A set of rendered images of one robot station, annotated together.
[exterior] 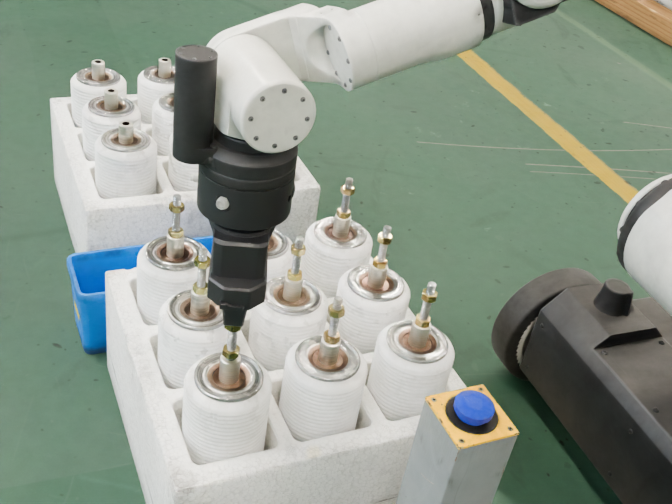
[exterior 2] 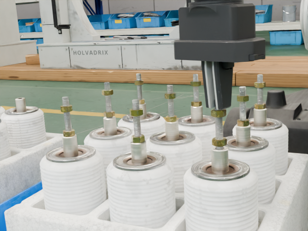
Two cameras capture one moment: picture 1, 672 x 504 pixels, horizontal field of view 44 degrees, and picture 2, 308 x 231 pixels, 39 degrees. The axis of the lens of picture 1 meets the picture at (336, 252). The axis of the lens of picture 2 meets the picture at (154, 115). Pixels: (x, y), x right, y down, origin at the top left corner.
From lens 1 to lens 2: 0.69 m
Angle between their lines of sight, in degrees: 38
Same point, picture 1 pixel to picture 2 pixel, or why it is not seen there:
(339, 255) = (156, 124)
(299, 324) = (197, 145)
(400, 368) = (273, 135)
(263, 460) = (274, 219)
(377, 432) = (289, 180)
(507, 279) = not seen: hidden behind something
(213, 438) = (245, 217)
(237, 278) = (246, 38)
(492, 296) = not seen: hidden behind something
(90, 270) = not seen: outside the picture
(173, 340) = (146, 184)
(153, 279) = (75, 172)
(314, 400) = (264, 166)
